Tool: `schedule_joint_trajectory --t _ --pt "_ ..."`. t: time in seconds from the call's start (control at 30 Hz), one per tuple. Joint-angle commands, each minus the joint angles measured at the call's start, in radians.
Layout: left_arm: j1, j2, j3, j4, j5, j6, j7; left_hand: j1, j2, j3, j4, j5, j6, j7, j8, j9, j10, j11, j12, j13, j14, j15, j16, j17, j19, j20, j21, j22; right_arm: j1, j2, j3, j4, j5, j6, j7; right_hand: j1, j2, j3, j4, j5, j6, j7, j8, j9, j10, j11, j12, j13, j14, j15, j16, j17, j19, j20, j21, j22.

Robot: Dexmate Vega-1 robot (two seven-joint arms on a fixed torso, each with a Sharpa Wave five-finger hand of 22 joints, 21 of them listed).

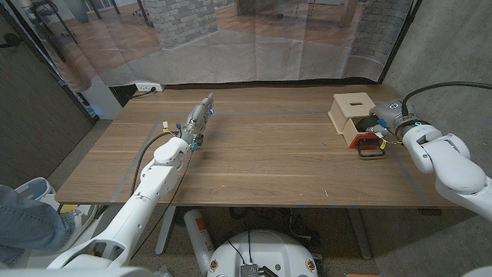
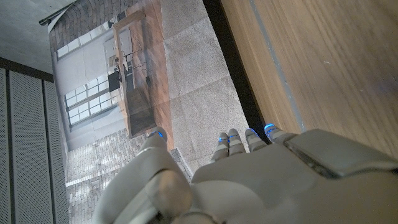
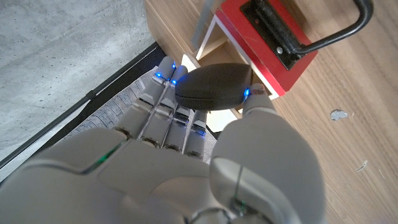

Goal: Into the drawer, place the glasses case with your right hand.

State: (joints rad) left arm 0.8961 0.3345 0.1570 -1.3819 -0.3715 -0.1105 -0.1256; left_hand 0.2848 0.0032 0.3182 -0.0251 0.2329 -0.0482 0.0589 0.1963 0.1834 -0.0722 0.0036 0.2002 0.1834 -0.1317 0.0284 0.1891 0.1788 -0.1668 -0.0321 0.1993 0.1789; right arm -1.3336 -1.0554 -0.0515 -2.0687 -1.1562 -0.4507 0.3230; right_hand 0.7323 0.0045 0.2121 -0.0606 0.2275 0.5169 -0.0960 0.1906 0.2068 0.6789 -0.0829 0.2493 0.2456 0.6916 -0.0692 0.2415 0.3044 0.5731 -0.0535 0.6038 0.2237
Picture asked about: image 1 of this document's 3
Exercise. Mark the person in blue jeans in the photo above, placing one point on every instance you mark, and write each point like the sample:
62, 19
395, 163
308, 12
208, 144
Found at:
27, 227

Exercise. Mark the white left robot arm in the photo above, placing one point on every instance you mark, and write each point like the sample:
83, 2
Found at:
134, 211

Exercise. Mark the white roll with orange label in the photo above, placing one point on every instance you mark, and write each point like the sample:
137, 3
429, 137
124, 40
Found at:
198, 238

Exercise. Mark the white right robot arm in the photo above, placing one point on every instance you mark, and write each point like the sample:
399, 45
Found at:
453, 169

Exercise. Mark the white robot torso edge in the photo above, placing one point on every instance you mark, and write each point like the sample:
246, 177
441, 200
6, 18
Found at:
77, 273

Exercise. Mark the grey electronics module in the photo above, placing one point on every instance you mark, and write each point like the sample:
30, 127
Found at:
249, 271

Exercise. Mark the black backdrop frame pole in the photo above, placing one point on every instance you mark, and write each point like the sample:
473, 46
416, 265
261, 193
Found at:
401, 40

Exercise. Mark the white table leg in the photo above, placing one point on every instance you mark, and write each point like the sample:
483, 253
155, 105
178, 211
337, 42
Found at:
164, 231
361, 238

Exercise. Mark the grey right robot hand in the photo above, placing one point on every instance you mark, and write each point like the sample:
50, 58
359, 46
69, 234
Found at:
394, 113

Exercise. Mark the white power strip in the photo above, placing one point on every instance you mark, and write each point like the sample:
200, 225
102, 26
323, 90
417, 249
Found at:
148, 87

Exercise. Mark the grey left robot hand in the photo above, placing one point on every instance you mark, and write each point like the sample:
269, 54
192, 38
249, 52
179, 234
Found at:
196, 119

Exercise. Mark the white and blue sneaker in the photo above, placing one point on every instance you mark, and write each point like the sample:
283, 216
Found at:
36, 186

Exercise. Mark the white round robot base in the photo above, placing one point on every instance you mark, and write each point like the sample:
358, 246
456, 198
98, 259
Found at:
269, 250

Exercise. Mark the printed room backdrop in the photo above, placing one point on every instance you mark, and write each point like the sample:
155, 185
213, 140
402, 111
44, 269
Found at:
238, 54

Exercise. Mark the light wooden drawer box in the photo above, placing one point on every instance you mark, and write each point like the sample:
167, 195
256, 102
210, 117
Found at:
353, 104

